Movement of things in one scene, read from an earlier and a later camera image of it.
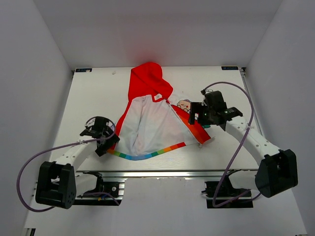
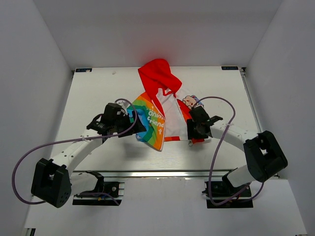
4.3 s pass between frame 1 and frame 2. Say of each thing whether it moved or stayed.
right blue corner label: stayed
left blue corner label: stayed
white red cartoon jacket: moved
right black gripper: moved
